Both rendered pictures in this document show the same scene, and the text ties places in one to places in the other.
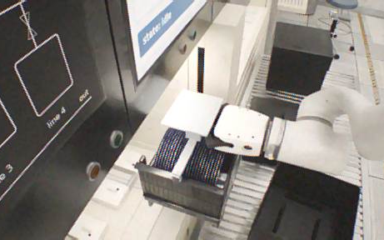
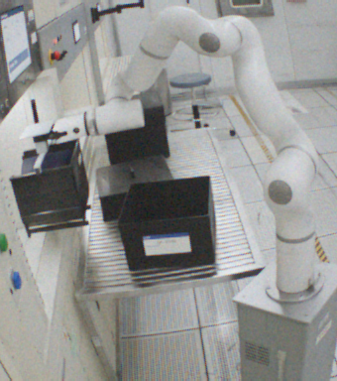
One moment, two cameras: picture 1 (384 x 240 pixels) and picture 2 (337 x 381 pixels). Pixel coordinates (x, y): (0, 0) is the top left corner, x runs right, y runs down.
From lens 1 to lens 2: 107 cm
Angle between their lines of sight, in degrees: 25
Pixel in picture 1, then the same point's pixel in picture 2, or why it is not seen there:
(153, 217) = (37, 260)
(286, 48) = not seen: hidden behind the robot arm
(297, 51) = not seen: hidden behind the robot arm
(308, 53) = not seen: hidden behind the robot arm
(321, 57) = (151, 110)
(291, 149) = (102, 117)
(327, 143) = (124, 104)
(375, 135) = (130, 72)
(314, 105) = (111, 92)
